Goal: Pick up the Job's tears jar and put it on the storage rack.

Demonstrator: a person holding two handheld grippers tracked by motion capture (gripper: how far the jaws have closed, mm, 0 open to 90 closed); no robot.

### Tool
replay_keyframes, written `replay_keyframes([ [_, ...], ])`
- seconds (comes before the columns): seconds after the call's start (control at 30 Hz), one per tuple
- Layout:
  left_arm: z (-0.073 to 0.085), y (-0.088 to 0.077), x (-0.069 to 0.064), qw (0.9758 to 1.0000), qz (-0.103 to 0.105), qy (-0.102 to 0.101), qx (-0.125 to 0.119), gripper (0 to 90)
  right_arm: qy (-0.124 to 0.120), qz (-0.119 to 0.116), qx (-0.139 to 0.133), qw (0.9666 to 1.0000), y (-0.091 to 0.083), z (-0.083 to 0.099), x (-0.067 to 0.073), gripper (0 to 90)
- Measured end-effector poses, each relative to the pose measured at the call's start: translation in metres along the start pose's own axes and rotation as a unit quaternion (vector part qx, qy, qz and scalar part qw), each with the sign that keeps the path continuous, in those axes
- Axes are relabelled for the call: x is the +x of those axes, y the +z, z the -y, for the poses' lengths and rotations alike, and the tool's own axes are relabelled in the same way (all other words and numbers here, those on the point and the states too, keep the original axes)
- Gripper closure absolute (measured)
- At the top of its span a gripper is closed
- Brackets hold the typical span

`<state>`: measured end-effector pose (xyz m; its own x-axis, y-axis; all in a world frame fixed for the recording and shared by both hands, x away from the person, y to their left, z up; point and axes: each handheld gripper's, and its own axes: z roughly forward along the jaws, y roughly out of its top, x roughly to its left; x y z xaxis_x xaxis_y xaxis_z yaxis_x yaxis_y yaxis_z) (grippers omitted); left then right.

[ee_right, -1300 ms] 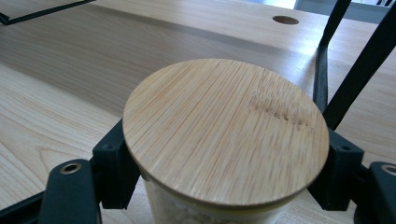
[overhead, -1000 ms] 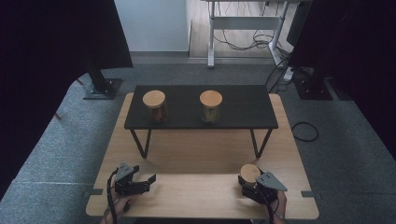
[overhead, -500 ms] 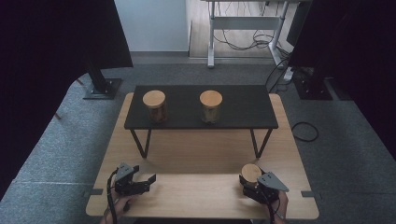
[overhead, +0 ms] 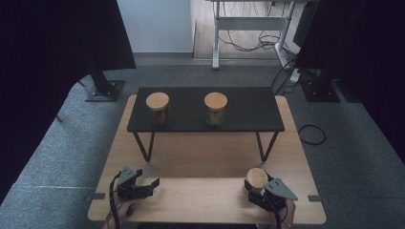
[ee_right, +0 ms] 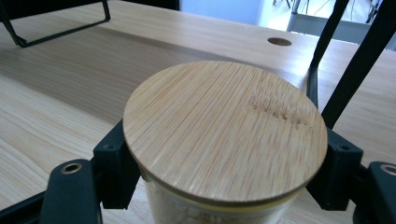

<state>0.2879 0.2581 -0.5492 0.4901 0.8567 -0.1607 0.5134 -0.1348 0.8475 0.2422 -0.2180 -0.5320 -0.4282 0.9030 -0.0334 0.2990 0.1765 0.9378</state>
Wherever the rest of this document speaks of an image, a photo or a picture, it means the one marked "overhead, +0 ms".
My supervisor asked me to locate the black curtain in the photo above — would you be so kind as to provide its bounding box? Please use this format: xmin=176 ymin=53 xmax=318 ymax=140
xmin=0 ymin=0 xmax=138 ymax=206
xmin=294 ymin=0 xmax=405 ymax=165

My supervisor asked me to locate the person's left hand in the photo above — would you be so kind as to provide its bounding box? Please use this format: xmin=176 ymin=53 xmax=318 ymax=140
xmin=102 ymin=197 xmax=138 ymax=229

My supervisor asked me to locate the person's right hand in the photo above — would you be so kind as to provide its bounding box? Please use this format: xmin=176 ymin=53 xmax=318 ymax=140
xmin=270 ymin=199 xmax=296 ymax=229

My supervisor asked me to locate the tangle of black cables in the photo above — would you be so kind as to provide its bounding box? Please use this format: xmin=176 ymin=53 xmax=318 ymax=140
xmin=218 ymin=0 xmax=299 ymax=61

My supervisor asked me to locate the left hand-held gripper cable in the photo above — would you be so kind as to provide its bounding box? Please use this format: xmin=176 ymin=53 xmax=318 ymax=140
xmin=108 ymin=173 xmax=122 ymax=229

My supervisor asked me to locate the hand-held gripper cable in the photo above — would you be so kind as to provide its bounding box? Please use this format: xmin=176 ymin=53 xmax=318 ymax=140
xmin=108 ymin=173 xmax=122 ymax=229
xmin=271 ymin=203 xmax=289 ymax=229

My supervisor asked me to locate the dark flat panel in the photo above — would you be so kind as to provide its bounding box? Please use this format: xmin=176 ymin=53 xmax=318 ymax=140
xmin=292 ymin=1 xmax=319 ymax=49

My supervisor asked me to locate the black cable to power strip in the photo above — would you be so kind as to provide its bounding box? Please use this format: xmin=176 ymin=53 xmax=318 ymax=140
xmin=270 ymin=58 xmax=299 ymax=96

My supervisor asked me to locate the black shelf with metal legs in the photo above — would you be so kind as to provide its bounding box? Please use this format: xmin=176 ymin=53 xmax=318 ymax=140
xmin=126 ymin=86 xmax=286 ymax=164

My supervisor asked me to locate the black stand with base plate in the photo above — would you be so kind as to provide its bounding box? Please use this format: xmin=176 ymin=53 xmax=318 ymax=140
xmin=299 ymin=68 xmax=342 ymax=103
xmin=84 ymin=60 xmax=126 ymax=103

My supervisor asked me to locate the right hand-held gripper cable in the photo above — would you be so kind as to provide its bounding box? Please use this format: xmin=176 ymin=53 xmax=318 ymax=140
xmin=271 ymin=203 xmax=289 ymax=229

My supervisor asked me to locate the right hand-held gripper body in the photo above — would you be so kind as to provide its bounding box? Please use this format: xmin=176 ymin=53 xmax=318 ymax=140
xmin=248 ymin=177 xmax=299 ymax=213

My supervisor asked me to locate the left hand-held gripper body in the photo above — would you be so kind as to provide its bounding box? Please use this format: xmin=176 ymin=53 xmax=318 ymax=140
xmin=115 ymin=165 xmax=156 ymax=201

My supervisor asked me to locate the wooden cylinder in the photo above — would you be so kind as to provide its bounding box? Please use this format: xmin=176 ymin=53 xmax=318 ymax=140
xmin=245 ymin=167 xmax=269 ymax=194
xmin=145 ymin=92 xmax=172 ymax=126

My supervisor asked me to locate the white desk frame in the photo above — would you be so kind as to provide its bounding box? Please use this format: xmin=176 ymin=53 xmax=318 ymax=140
xmin=204 ymin=0 xmax=319 ymax=71

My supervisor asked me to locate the looped black floor cable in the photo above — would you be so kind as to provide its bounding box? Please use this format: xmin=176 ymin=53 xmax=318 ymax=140
xmin=297 ymin=123 xmax=327 ymax=146

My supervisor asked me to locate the white power strip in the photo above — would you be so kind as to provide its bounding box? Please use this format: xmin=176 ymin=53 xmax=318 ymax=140
xmin=288 ymin=68 xmax=302 ymax=84

